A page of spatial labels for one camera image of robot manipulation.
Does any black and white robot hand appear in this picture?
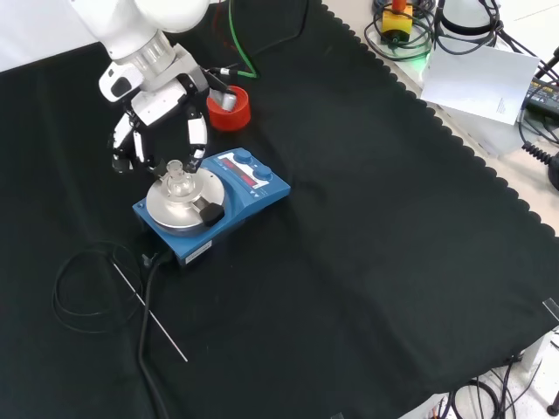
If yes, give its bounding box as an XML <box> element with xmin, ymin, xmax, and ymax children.
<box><xmin>98</xmin><ymin>43</ymin><xmax>240</xmax><ymax>175</ymax></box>

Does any clear glass round-bottom flask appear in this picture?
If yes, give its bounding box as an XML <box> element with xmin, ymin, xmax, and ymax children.
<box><xmin>157</xmin><ymin>159</ymin><xmax>194</xmax><ymax>203</ymax></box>

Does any blue heater with steel plate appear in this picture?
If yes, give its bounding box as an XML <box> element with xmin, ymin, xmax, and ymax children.
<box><xmin>132</xmin><ymin>147</ymin><xmax>292</xmax><ymax>270</ymax></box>

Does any thin metal probe rod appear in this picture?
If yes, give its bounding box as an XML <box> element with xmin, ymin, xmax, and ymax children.
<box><xmin>110</xmin><ymin>260</ymin><xmax>190</xmax><ymax>364</ymax></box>

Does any black bench cloth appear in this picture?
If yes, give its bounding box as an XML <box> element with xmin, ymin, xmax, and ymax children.
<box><xmin>0</xmin><ymin>0</ymin><xmax>559</xmax><ymax>419</ymax></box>

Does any yellow stop button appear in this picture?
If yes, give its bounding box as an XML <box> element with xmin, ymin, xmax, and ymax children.
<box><xmin>380</xmin><ymin>0</ymin><xmax>415</xmax><ymax>45</ymax></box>

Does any white paper sheet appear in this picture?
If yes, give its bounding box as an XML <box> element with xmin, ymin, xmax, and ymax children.
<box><xmin>419</xmin><ymin>43</ymin><xmax>542</xmax><ymax>127</ymax></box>

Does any pale grey box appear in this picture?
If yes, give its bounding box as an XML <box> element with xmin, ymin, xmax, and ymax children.
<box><xmin>435</xmin><ymin>103</ymin><xmax>526</xmax><ymax>159</ymax></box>

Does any black power adapter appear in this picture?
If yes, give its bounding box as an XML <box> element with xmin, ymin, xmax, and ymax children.
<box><xmin>522</xmin><ymin>77</ymin><xmax>559</xmax><ymax>117</ymax></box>

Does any orange ribbed flask ring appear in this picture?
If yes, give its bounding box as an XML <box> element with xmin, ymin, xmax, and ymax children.
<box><xmin>206</xmin><ymin>85</ymin><xmax>252</xmax><ymax>133</ymax></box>

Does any green cable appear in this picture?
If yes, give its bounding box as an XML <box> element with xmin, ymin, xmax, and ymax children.
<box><xmin>227</xmin><ymin>0</ymin><xmax>263</xmax><ymax>81</ymax></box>

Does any thick black power cable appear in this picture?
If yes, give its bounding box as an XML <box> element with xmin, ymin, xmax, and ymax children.
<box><xmin>137</xmin><ymin>251</ymin><xmax>176</xmax><ymax>419</ymax></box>

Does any thin black probe cable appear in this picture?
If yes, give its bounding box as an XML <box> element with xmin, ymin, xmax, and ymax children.
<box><xmin>52</xmin><ymin>240</ymin><xmax>148</xmax><ymax>335</ymax></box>

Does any black coiled cable bundle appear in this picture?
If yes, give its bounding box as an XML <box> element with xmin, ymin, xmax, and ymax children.
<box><xmin>363</xmin><ymin>0</ymin><xmax>439</xmax><ymax>61</ymax></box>

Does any black plug with ribbed cable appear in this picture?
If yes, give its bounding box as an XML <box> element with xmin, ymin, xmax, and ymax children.
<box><xmin>521</xmin><ymin>140</ymin><xmax>559</xmax><ymax>192</ymax></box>

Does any black floor cable bundle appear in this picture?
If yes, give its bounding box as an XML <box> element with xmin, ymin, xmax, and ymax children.
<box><xmin>448</xmin><ymin>361</ymin><xmax>548</xmax><ymax>419</ymax></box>

